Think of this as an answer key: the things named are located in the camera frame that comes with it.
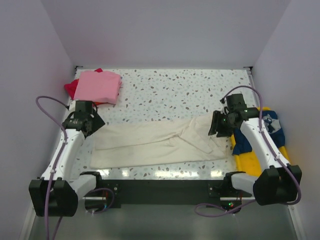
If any pink folded t shirt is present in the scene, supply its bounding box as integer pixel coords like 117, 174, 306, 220
73, 70, 122, 105

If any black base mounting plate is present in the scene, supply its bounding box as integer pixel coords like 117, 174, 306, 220
81, 179, 252, 209

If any orange folded t shirt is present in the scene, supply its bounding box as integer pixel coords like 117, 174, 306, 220
93, 102, 105, 106

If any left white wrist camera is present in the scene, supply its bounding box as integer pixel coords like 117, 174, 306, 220
68, 100, 77, 112

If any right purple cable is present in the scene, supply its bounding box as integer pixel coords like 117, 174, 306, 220
194, 85, 302, 218

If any purple cable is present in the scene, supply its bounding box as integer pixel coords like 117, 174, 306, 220
194, 85, 302, 218
35, 95, 116, 240

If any navy blue t shirt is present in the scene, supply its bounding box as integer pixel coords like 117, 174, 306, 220
232, 110, 286, 155

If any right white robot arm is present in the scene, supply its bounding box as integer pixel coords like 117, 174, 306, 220
208, 93, 302, 206

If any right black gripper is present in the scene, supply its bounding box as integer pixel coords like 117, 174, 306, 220
207, 110, 236, 138

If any aluminium frame rail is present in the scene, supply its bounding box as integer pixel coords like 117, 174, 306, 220
18, 67, 306, 240

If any red folded t shirt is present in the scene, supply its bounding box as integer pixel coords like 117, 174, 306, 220
64, 68, 105, 102

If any cream t shirt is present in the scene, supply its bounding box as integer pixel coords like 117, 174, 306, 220
90, 114, 228, 170

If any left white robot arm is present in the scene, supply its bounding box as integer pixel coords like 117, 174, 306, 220
28, 100, 105, 217

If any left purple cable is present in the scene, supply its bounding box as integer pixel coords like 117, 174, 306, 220
35, 95, 116, 240

